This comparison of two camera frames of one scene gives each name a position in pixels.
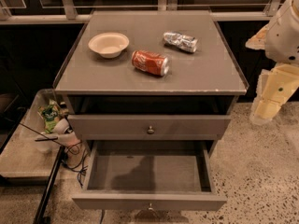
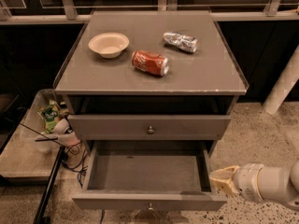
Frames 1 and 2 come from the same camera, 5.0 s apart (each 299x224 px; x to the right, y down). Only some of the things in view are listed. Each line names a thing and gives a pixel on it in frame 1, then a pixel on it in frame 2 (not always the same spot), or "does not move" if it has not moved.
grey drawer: (149, 175) does not move
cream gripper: (282, 36) → (248, 181)
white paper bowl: (108, 44) does not move
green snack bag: (49, 115) does not move
